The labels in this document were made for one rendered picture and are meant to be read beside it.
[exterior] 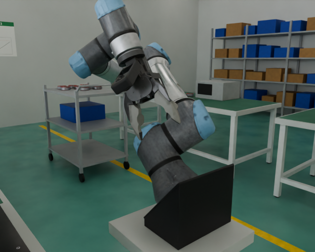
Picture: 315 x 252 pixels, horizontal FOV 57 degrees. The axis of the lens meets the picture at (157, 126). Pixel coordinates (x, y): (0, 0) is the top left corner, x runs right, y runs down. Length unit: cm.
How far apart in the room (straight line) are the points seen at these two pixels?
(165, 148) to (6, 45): 541
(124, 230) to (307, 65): 649
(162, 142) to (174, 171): 10
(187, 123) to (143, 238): 36
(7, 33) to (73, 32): 126
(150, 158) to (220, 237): 30
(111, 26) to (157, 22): 711
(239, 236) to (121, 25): 67
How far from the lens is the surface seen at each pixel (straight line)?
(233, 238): 93
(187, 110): 89
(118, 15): 75
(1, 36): 612
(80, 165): 310
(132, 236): 91
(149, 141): 89
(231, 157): 313
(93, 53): 85
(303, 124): 265
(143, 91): 70
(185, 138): 88
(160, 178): 86
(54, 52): 639
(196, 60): 884
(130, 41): 73
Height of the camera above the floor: 125
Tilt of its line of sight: 13 degrees down
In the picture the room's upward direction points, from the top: straight up
